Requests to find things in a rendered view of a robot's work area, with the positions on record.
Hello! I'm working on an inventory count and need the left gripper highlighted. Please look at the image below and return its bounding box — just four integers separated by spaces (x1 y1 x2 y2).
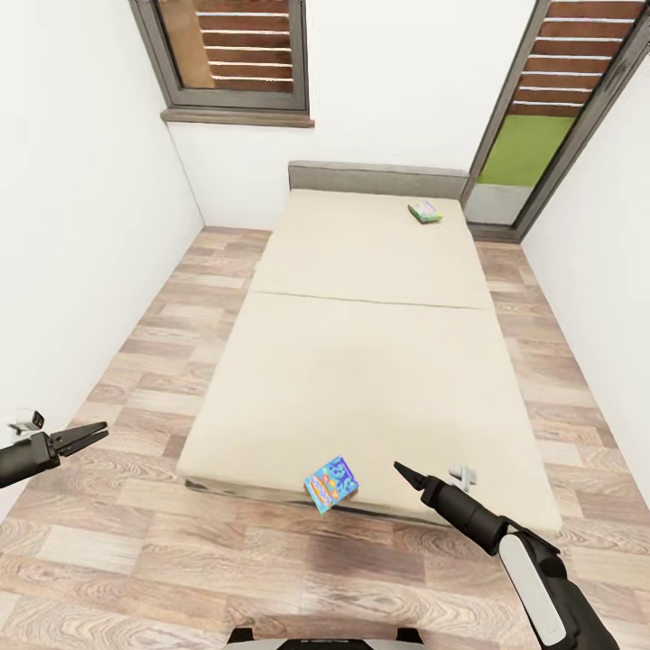
0 421 108 488

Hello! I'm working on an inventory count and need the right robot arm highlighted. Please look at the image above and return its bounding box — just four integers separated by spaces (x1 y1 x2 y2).
394 462 619 650

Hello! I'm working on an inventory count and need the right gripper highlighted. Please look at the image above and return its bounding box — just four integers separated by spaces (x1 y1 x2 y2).
394 462 481 538

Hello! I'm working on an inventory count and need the board game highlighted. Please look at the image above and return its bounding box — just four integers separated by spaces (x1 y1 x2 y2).
407 202 443 222
304 455 359 514

